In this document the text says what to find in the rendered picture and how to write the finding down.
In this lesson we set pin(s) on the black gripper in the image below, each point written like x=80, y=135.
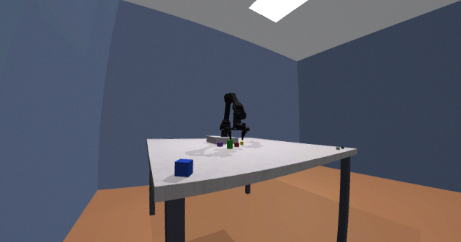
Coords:
x=244, y=131

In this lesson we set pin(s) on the blue cube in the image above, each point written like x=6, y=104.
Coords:
x=183, y=167

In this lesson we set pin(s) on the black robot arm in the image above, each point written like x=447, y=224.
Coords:
x=238, y=114

